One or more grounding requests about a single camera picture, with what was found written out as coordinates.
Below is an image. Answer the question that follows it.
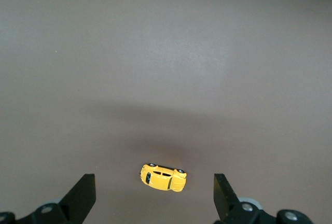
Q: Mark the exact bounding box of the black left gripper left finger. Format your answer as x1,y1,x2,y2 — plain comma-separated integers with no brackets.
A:
0,173,97,224

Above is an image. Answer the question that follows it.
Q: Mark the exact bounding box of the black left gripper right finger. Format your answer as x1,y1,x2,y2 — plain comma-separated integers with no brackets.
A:
213,173,316,224

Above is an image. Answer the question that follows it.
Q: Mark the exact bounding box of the yellow beetle toy car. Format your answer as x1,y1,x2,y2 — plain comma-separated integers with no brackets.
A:
139,162,187,193

